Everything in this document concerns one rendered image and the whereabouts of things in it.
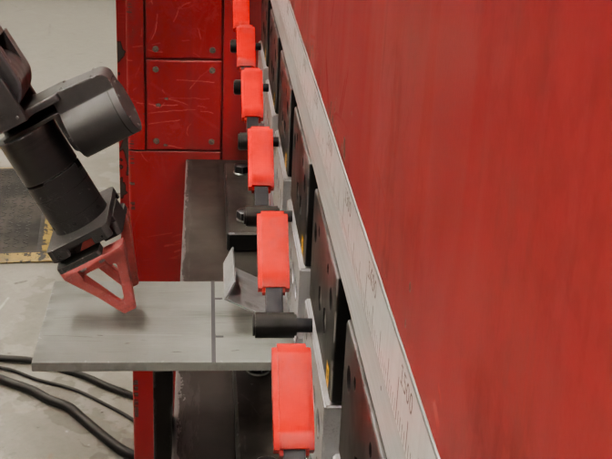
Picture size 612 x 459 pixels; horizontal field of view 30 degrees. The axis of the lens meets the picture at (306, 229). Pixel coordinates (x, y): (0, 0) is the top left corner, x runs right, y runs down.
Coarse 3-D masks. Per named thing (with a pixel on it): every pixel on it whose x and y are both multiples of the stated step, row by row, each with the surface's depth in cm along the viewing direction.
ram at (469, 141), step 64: (320, 0) 79; (384, 0) 51; (448, 0) 38; (512, 0) 30; (576, 0) 25; (320, 64) 79; (384, 64) 51; (448, 64) 38; (512, 64) 30; (576, 64) 25; (384, 128) 51; (448, 128) 38; (512, 128) 30; (576, 128) 25; (320, 192) 78; (384, 192) 51; (448, 192) 37; (512, 192) 30; (576, 192) 25; (384, 256) 50; (448, 256) 37; (512, 256) 30; (576, 256) 25; (448, 320) 37; (512, 320) 30; (576, 320) 25; (384, 384) 50; (448, 384) 37; (512, 384) 30; (576, 384) 25; (384, 448) 50; (448, 448) 37; (512, 448) 30; (576, 448) 24
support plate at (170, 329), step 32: (64, 288) 122; (160, 288) 123; (192, 288) 124; (64, 320) 116; (96, 320) 116; (128, 320) 116; (160, 320) 117; (192, 320) 117; (224, 320) 117; (64, 352) 109; (96, 352) 110; (128, 352) 110; (160, 352) 110; (192, 352) 111; (224, 352) 111; (256, 352) 111
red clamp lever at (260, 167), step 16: (256, 128) 100; (256, 144) 100; (272, 144) 100; (256, 160) 99; (272, 160) 99; (256, 176) 98; (272, 176) 98; (256, 192) 98; (256, 208) 97; (272, 208) 97; (256, 224) 97
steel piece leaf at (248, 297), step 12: (228, 264) 117; (228, 276) 114; (240, 276) 118; (252, 276) 120; (228, 288) 112; (240, 288) 116; (252, 288) 117; (228, 300) 112; (240, 300) 113; (252, 300) 115; (264, 300) 116
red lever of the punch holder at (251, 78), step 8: (248, 72) 118; (256, 72) 119; (248, 80) 118; (256, 80) 118; (248, 88) 117; (256, 88) 118; (248, 96) 117; (256, 96) 117; (248, 104) 117; (256, 104) 117; (248, 112) 116; (256, 112) 116; (248, 120) 116; (256, 120) 116; (240, 136) 115; (240, 144) 115
